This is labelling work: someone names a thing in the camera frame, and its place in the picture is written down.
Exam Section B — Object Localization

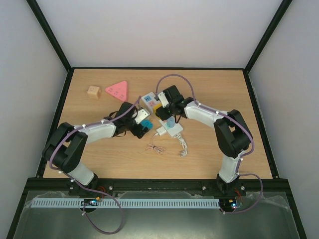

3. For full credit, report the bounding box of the yellow cube socket adapter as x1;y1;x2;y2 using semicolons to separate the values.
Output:
153;103;162;114

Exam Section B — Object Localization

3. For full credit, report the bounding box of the blue socket adapter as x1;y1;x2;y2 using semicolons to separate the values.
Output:
140;119;154;130

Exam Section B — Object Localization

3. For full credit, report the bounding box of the white power strip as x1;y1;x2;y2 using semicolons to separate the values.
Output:
142;92;183;137

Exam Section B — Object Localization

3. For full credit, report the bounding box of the pink triangular socket adapter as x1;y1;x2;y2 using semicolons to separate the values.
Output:
105;81;128;102

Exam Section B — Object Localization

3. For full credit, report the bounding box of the beige cube socket adapter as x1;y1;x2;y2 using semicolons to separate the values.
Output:
87;86;101;99

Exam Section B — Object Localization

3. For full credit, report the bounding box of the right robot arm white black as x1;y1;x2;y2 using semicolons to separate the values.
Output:
155;85;255;195

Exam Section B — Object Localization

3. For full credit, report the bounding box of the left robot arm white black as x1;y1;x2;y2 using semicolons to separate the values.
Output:
42;102;150;189

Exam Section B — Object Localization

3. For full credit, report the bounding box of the light blue small plug adapter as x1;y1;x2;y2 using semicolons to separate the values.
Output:
166;117;175;128

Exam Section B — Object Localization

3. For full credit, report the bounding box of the white USB charger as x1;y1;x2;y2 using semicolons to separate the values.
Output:
155;126;167;136

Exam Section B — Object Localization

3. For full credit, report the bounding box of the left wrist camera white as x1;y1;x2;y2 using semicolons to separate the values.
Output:
135;109;151;124

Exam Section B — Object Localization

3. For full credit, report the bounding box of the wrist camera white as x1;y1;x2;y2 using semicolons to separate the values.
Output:
135;109;151;124
155;92;169;108

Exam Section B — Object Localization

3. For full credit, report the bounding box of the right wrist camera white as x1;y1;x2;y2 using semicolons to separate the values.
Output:
155;92;169;108

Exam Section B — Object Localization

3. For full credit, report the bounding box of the pink USB cable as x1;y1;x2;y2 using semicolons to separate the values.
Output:
146;134;166;154

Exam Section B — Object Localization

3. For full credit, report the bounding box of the white power strip cord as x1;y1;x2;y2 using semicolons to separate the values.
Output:
173;133;188;158

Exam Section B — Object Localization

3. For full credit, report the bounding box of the light blue slotted cable duct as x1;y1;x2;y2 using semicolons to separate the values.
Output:
30;198;220;209

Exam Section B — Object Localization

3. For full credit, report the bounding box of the black frame rail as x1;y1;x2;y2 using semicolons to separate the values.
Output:
23;177;291;197

